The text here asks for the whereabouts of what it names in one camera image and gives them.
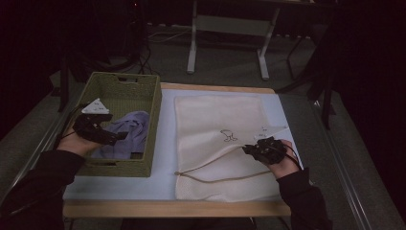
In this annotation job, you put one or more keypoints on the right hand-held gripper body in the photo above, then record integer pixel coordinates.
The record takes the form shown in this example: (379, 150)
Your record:
(269, 150)

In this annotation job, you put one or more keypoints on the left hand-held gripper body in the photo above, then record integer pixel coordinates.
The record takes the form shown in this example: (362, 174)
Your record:
(92, 129)

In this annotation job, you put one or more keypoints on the purple garment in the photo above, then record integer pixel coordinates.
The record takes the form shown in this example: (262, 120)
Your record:
(134, 127)

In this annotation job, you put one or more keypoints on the green woven basket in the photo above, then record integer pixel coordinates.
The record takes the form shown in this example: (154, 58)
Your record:
(127, 89)

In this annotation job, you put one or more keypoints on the cream mesh laundry bag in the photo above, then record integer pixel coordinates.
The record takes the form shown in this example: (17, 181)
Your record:
(207, 115)

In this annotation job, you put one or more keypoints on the person's left hand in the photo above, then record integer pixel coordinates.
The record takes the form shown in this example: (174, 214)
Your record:
(76, 145)

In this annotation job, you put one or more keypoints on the light blue table mat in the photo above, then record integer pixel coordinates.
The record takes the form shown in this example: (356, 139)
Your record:
(164, 134)

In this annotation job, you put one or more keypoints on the black metal stand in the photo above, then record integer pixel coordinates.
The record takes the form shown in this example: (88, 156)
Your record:
(327, 105)
(63, 83)

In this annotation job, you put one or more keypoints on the metal floor rail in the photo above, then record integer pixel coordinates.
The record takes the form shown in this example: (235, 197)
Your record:
(341, 166)
(41, 143)

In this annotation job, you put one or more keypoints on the white metal stand frame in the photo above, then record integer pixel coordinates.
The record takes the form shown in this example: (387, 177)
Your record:
(191, 48)

